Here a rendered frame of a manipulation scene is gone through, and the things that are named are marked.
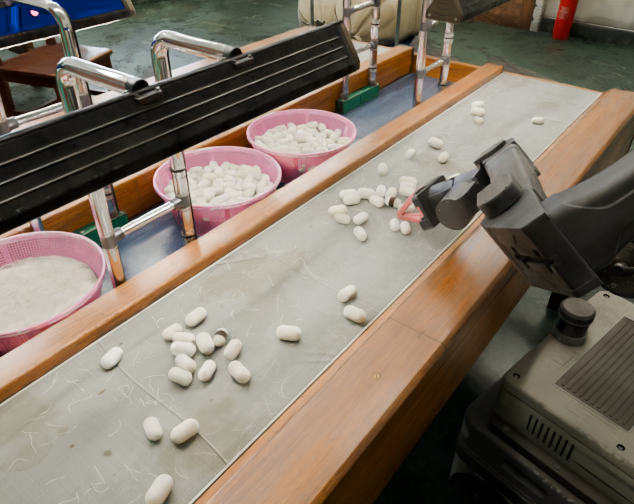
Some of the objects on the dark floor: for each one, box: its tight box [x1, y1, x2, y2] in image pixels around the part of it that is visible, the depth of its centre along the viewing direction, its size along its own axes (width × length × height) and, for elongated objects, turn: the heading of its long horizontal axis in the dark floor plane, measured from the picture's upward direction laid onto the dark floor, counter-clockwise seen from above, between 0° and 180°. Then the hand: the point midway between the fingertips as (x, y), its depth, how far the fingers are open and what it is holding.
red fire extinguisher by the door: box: [552, 0, 579, 40], centre depth 459 cm, size 14×18×49 cm
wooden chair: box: [0, 36, 113, 118], centre depth 282 cm, size 44×43×91 cm
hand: (401, 214), depth 107 cm, fingers closed
